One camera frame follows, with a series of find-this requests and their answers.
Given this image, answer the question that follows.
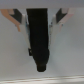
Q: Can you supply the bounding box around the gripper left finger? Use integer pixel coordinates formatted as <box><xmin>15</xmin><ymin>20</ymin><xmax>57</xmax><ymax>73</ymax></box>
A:
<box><xmin>0</xmin><ymin>8</ymin><xmax>35</xmax><ymax>57</ymax></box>

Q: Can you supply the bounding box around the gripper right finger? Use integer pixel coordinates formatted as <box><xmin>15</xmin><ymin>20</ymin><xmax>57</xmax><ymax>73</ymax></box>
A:
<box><xmin>47</xmin><ymin>8</ymin><xmax>81</xmax><ymax>51</ymax></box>

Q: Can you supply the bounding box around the black door handle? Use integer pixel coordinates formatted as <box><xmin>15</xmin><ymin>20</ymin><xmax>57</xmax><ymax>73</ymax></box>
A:
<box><xmin>25</xmin><ymin>8</ymin><xmax>54</xmax><ymax>73</ymax></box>

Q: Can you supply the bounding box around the white sliding door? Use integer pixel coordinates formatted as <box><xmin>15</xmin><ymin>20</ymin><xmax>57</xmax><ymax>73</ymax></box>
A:
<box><xmin>0</xmin><ymin>8</ymin><xmax>84</xmax><ymax>81</ymax></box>

